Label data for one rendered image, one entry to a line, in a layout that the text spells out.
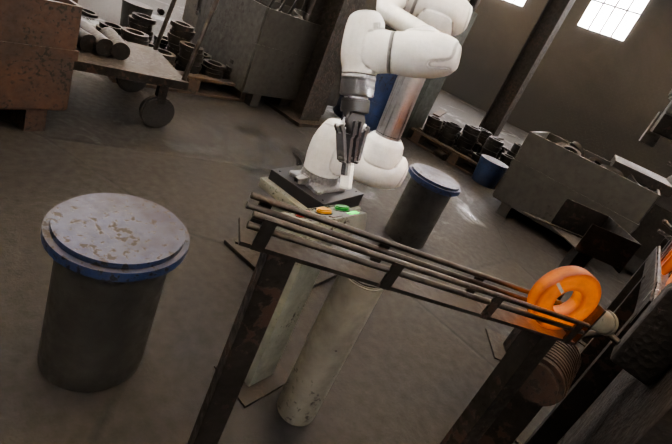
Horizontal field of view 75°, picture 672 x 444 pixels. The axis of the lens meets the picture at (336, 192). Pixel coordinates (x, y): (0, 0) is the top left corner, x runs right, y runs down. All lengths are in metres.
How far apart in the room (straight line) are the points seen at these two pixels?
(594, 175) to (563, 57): 8.23
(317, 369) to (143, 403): 0.46
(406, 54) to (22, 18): 1.70
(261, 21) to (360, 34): 2.66
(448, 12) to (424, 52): 0.54
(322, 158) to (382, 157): 0.23
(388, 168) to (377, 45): 0.68
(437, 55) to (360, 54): 0.18
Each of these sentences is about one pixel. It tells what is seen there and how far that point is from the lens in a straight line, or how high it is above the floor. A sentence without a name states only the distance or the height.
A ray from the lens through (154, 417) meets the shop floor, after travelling 1.34.
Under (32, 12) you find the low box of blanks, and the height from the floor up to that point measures 0.56.
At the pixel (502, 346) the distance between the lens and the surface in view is 2.26.
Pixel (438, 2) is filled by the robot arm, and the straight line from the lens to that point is 1.62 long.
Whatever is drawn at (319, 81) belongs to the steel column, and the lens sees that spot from 3.97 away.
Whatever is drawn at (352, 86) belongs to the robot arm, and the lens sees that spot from 1.11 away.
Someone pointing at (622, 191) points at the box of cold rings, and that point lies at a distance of 3.92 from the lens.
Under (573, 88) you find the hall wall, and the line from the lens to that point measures 11.83.
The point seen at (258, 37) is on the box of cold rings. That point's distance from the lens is 3.75.
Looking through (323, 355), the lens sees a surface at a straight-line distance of 1.22.
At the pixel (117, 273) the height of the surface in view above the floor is 0.42.
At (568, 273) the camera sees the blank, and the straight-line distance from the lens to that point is 1.06.
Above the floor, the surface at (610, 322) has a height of 0.68.
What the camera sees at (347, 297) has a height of 0.47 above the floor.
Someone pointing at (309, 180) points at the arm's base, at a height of 0.43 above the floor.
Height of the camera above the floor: 1.08
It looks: 22 degrees down
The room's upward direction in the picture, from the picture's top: 24 degrees clockwise
